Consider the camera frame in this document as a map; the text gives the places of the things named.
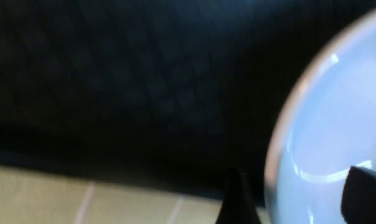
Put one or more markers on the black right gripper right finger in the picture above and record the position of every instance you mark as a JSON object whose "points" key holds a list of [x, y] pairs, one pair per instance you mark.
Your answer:
{"points": [[358, 204]]}

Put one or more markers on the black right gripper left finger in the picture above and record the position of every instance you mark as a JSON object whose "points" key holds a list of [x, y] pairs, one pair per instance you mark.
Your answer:
{"points": [[240, 200]]}

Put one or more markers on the small white dish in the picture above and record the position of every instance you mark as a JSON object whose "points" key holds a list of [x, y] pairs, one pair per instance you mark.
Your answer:
{"points": [[327, 125]]}

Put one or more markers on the black serving tray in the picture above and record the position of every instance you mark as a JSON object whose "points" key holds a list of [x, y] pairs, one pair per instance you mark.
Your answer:
{"points": [[162, 94]]}

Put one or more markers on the green checkered tablecloth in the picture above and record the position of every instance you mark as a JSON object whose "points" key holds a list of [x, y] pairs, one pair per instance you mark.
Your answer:
{"points": [[36, 198]]}

